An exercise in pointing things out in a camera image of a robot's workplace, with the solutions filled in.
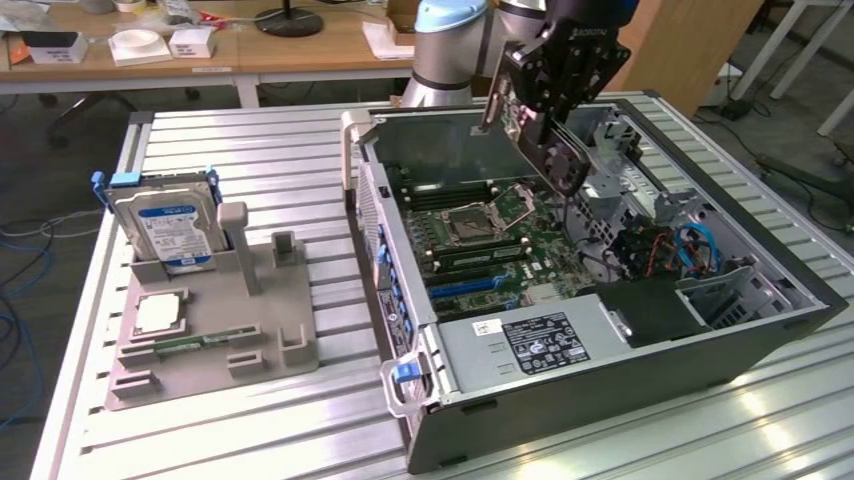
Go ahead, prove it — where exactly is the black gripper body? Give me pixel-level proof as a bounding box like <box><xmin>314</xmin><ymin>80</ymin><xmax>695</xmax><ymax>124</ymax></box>
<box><xmin>538</xmin><ymin>0</ymin><xmax>637</xmax><ymax>49</ymax></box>

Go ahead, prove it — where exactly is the black graphics card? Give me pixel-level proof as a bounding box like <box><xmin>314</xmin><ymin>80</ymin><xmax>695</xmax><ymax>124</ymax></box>
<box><xmin>479</xmin><ymin>43</ymin><xmax>594</xmax><ymax>197</ymax></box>

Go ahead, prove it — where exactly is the brown wooden cabinet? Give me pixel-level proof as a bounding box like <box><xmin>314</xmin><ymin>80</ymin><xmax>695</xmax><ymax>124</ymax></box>
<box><xmin>599</xmin><ymin>0</ymin><xmax>768</xmax><ymax>109</ymax></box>

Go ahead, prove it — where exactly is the black power adapter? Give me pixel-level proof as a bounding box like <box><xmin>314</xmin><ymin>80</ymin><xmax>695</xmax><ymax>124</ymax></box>
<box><xmin>718</xmin><ymin>98</ymin><xmax>754</xmax><ymax>122</ymax></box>

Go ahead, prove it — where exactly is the white paper stack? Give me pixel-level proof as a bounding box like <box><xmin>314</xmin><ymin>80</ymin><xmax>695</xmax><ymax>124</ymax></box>
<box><xmin>362</xmin><ymin>19</ymin><xmax>419</xmax><ymax>60</ymax></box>

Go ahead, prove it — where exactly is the cardboard box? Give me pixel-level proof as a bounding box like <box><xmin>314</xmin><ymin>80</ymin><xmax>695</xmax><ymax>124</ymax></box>
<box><xmin>386</xmin><ymin>0</ymin><xmax>422</xmax><ymax>49</ymax></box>

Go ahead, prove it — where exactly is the tall metal disk bay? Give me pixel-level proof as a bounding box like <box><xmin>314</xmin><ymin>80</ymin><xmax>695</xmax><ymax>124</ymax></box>
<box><xmin>565</xmin><ymin>144</ymin><xmax>669</xmax><ymax>271</ymax></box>

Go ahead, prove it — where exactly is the CPU socket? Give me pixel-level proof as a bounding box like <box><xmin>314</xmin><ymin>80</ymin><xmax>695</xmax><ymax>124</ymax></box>
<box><xmin>442</xmin><ymin>203</ymin><xmax>501</xmax><ymax>247</ymax></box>

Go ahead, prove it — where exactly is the green motherboard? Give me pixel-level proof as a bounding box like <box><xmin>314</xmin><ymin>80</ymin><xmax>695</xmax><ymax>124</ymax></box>
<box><xmin>386</xmin><ymin>164</ymin><xmax>586</xmax><ymax>324</ymax></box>

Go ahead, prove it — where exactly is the wooden desk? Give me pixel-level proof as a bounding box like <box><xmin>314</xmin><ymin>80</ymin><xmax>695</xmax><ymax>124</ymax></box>
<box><xmin>0</xmin><ymin>0</ymin><xmax>606</xmax><ymax>109</ymax></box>

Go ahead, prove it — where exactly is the black RAM stick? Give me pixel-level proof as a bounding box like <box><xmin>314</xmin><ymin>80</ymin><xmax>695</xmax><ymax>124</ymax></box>
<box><xmin>433</xmin><ymin>241</ymin><xmax>529</xmax><ymax>274</ymax></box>

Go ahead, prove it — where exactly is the black floor stand base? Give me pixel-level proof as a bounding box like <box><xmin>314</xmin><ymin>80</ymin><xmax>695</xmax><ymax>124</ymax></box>
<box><xmin>753</xmin><ymin>149</ymin><xmax>854</xmax><ymax>204</ymax></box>

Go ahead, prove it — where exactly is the black round stand base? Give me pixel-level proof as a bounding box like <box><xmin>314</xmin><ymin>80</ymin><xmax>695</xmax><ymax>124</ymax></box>
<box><xmin>252</xmin><ymin>0</ymin><xmax>326</xmax><ymax>39</ymax></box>

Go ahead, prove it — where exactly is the blue expansion slot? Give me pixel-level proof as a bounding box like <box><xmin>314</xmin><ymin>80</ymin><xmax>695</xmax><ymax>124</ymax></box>
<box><xmin>425</xmin><ymin>276</ymin><xmax>513</xmax><ymax>303</ymax></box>

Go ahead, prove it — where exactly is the silver heat sink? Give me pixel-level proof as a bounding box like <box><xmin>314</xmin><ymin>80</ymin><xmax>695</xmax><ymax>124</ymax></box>
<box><xmin>529</xmin><ymin>286</ymin><xmax>570</xmax><ymax>308</ymax></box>

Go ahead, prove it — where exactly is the black plastic shroud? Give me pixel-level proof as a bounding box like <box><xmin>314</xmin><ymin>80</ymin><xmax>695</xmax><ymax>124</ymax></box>
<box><xmin>577</xmin><ymin>278</ymin><xmax>713</xmax><ymax>350</ymax></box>

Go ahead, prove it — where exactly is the low metal disk bay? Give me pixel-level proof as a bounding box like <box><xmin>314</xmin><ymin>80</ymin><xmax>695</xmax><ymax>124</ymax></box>
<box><xmin>674</xmin><ymin>263</ymin><xmax>813</xmax><ymax>332</ymax></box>

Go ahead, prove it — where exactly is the white labelled box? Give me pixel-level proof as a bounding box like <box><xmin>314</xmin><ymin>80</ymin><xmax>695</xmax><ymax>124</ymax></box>
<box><xmin>166</xmin><ymin>27</ymin><xmax>219</xmax><ymax>60</ymax></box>

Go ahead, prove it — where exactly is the grey pouch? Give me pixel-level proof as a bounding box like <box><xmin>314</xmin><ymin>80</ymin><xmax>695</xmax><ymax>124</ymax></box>
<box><xmin>159</xmin><ymin>0</ymin><xmax>202</xmax><ymax>26</ymax></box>

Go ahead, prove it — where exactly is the grey power supply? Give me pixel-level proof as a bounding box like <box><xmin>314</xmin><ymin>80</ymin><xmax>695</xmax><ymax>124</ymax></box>
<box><xmin>433</xmin><ymin>293</ymin><xmax>633</xmax><ymax>397</ymax></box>

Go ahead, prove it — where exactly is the white round-top holder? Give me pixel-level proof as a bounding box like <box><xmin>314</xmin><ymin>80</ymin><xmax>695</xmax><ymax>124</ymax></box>
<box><xmin>106</xmin><ymin>29</ymin><xmax>175</xmax><ymax>68</ymax></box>

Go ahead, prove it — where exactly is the hard disk with blue carrier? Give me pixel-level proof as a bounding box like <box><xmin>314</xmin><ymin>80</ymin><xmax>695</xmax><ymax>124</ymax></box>
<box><xmin>91</xmin><ymin>169</ymin><xmax>223</xmax><ymax>277</ymax></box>

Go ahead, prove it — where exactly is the open black PC case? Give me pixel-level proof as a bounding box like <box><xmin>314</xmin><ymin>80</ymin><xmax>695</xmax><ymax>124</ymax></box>
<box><xmin>339</xmin><ymin>97</ymin><xmax>850</xmax><ymax>476</ymax></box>

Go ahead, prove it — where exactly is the black office chair base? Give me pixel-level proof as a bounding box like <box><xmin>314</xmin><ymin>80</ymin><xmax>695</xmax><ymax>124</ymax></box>
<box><xmin>38</xmin><ymin>88</ymin><xmax>203</xmax><ymax>147</ymax></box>

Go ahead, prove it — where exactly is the grey parts rack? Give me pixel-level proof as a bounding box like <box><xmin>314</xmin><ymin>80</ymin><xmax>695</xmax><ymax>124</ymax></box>
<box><xmin>106</xmin><ymin>199</ymin><xmax>323</xmax><ymax>412</ymax></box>

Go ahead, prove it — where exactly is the white box with black top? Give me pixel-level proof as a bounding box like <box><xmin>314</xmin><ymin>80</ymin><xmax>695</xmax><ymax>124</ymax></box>
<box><xmin>18</xmin><ymin>30</ymin><xmax>91</xmax><ymax>65</ymax></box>

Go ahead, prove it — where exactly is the silver CPU chip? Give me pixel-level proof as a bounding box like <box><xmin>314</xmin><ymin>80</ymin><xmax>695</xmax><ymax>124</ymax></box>
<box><xmin>135</xmin><ymin>294</ymin><xmax>191</xmax><ymax>337</ymax></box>

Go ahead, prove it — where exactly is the green RAM stick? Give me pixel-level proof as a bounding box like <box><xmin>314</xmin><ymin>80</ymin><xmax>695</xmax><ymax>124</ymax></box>
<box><xmin>151</xmin><ymin>329</ymin><xmax>262</xmax><ymax>352</ymax></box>

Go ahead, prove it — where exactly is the white table frame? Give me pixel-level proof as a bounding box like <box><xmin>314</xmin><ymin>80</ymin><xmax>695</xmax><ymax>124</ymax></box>
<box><xmin>729</xmin><ymin>0</ymin><xmax>854</xmax><ymax>137</ymax></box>

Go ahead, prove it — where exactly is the black wire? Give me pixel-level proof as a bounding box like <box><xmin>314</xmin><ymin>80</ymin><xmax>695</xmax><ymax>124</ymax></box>
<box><xmin>571</xmin><ymin>199</ymin><xmax>635</xmax><ymax>281</ymax></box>

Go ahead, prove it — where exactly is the red wire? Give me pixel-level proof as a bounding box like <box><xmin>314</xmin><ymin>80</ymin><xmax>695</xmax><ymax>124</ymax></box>
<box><xmin>651</xmin><ymin>233</ymin><xmax>671</xmax><ymax>277</ymax></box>

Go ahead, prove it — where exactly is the blue wire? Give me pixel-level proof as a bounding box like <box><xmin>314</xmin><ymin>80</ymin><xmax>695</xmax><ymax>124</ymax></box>
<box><xmin>673</xmin><ymin>223</ymin><xmax>726</xmax><ymax>279</ymax></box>

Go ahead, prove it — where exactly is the grey floor cable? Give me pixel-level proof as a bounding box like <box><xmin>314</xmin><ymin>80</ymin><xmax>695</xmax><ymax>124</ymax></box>
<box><xmin>0</xmin><ymin>208</ymin><xmax>110</xmax><ymax>240</ymax></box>

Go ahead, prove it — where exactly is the blue floor cable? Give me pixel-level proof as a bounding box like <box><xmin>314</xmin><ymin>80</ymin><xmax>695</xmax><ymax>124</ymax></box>
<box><xmin>0</xmin><ymin>234</ymin><xmax>59</xmax><ymax>431</ymax></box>

